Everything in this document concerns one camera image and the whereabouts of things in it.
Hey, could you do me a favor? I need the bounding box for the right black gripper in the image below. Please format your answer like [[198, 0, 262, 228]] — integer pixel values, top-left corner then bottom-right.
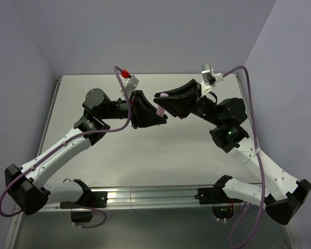
[[151, 79, 220, 126]]

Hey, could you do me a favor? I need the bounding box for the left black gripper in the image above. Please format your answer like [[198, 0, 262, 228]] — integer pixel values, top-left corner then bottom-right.
[[99, 89, 167, 129]]

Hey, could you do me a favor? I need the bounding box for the pink highlighter pen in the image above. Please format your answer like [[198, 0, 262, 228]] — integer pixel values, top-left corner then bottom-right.
[[156, 105, 165, 118]]

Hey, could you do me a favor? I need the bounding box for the purple pen cap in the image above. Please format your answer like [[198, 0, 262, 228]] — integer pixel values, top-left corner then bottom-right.
[[160, 93, 169, 98]]

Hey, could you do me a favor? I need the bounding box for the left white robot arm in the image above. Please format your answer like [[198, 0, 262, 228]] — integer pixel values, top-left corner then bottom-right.
[[5, 88, 167, 215]]

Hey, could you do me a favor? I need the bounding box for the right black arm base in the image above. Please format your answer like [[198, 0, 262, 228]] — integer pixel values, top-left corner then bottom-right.
[[194, 187, 243, 219]]

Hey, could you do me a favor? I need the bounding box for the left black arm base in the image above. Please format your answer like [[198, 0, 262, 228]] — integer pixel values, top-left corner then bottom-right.
[[59, 191, 108, 227]]

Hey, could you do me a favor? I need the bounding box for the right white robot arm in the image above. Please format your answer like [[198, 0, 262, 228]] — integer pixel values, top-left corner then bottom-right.
[[154, 79, 311, 225]]

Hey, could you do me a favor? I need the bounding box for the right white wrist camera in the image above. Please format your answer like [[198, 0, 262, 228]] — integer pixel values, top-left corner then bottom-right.
[[200, 64, 224, 96]]

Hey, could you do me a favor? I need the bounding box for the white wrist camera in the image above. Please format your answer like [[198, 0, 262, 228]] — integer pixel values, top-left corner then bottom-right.
[[200, 64, 224, 96], [123, 75, 139, 96]]

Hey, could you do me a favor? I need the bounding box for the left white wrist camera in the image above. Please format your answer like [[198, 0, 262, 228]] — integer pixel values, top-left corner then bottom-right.
[[123, 75, 139, 96]]

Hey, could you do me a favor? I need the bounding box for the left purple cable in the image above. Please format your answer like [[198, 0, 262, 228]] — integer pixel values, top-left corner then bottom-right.
[[0, 65, 133, 229]]

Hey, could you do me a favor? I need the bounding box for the aluminium front rail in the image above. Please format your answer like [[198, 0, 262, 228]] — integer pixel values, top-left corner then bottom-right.
[[4, 185, 287, 243]]

